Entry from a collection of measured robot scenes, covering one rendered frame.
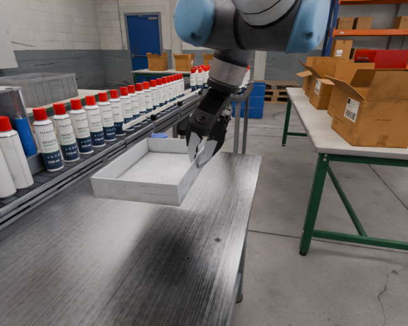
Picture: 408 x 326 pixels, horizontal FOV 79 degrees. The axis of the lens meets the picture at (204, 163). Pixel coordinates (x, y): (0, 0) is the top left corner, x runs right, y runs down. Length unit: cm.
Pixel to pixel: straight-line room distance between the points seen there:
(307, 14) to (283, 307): 143
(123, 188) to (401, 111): 135
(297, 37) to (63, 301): 57
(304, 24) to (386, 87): 114
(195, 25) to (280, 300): 144
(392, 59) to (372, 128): 396
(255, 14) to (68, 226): 64
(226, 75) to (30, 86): 209
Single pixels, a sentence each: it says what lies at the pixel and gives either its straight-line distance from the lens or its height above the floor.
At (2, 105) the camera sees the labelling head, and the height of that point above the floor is 109.
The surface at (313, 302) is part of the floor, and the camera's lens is 165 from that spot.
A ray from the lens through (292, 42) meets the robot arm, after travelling 37.
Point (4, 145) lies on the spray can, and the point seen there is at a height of 102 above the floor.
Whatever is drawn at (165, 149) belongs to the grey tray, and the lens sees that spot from 78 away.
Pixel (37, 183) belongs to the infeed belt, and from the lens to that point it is 90.
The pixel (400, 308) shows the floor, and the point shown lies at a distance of 184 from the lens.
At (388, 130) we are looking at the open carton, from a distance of 157.
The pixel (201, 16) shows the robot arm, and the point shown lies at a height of 129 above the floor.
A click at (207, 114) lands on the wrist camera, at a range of 50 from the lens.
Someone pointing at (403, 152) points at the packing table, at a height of 78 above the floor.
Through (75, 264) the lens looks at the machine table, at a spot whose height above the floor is 83.
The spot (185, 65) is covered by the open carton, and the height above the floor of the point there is 90.
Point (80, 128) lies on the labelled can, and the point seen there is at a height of 99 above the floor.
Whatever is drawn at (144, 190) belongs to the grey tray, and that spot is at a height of 98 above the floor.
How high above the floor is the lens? 125
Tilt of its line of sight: 25 degrees down
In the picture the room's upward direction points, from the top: straight up
